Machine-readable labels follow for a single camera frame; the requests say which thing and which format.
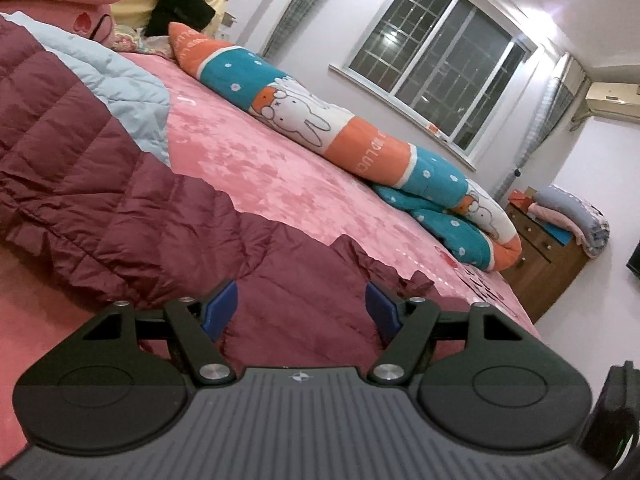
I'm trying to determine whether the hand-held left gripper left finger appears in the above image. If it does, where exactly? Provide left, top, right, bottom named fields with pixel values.
left=80, top=280, right=237, bottom=387

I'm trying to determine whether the pale pink folded blanket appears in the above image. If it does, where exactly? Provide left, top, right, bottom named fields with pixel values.
left=529, top=202, right=584, bottom=234

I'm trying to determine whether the rolled cartoon rabbit quilt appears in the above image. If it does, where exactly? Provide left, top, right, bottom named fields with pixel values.
left=167, top=21, right=523, bottom=273

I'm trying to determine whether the black cushion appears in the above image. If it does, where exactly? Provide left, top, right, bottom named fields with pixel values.
left=148, top=0, right=217, bottom=37

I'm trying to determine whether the floral patterned cloth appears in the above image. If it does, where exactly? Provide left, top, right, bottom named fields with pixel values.
left=107, top=27, right=177, bottom=57

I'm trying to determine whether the wooden cabinet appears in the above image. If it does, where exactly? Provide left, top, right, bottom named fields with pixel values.
left=500, top=199, right=591, bottom=325

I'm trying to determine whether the orange box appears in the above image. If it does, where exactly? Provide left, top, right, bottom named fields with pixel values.
left=509, top=189, right=537, bottom=211

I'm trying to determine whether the wall air conditioner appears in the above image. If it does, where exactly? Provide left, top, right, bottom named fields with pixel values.
left=570, top=81, right=640, bottom=134

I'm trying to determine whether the grey checked curtain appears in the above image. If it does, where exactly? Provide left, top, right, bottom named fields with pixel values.
left=492, top=52, right=589, bottom=207
left=262, top=0, right=347, bottom=59

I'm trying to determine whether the blue mat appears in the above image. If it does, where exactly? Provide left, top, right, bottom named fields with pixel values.
left=542, top=222, right=576, bottom=247

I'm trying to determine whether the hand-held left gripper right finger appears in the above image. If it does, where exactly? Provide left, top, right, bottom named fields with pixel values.
left=365, top=281, right=534, bottom=389

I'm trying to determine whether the maroon down jacket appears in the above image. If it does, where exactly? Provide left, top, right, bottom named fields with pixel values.
left=0, top=12, right=441, bottom=370

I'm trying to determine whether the grey folded blanket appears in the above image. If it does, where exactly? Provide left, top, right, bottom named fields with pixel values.
left=535, top=185, right=611, bottom=260

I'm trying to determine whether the pink plush bed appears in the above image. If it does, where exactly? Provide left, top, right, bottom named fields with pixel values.
left=0, top=50, right=544, bottom=457

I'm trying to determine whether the barred window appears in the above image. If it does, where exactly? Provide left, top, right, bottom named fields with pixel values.
left=328, top=0, right=539, bottom=171

